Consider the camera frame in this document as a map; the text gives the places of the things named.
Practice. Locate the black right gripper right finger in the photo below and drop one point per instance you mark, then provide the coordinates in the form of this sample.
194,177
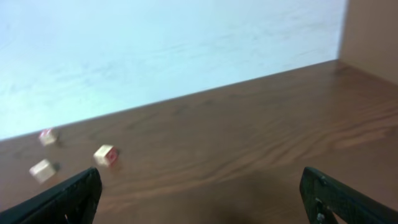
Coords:
325,198

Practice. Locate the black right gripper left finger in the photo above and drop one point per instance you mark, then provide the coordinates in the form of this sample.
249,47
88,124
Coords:
73,201

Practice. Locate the plain wooden block far right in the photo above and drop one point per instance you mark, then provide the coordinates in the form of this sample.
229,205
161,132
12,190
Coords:
43,170

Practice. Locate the red U wooden block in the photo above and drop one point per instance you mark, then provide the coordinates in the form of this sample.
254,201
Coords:
106,155

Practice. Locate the red V wooden block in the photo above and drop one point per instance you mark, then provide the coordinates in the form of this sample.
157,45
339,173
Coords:
48,137

